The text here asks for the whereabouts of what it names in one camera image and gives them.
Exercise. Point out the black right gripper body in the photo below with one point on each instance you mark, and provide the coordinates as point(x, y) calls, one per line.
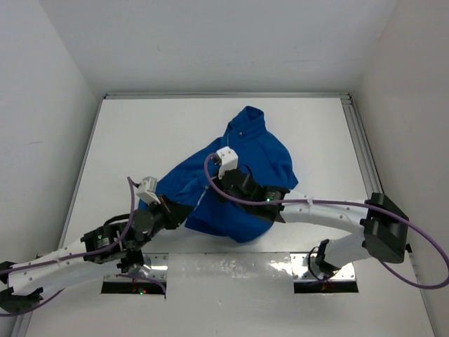
point(221, 186)

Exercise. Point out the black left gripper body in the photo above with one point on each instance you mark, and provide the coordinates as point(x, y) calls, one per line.
point(164, 216)

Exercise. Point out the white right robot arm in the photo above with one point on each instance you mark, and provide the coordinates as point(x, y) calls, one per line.
point(375, 227)

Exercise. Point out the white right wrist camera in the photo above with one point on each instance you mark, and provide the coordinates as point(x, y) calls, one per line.
point(228, 160)

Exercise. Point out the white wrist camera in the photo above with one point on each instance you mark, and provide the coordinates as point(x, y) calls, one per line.
point(228, 160)
point(146, 191)

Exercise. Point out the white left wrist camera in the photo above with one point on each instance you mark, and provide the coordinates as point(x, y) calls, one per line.
point(146, 191)

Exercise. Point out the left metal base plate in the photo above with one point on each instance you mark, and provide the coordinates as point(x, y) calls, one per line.
point(155, 267)

